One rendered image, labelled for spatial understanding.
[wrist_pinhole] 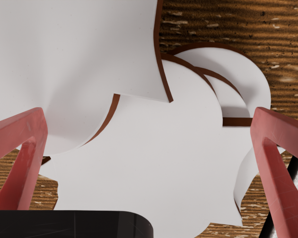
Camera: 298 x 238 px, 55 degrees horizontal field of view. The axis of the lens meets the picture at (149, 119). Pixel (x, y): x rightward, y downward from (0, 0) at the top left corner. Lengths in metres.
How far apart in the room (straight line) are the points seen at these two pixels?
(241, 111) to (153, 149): 0.05
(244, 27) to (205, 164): 0.09
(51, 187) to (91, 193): 0.10
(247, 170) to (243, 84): 0.06
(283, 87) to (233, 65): 0.07
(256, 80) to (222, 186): 0.06
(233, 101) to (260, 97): 0.02
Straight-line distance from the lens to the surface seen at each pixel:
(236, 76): 0.16
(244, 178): 0.19
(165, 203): 0.19
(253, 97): 0.17
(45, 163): 0.25
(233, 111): 0.16
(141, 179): 0.17
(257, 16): 0.20
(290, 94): 0.23
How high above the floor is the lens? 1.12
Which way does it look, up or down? 56 degrees down
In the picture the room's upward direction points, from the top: 179 degrees counter-clockwise
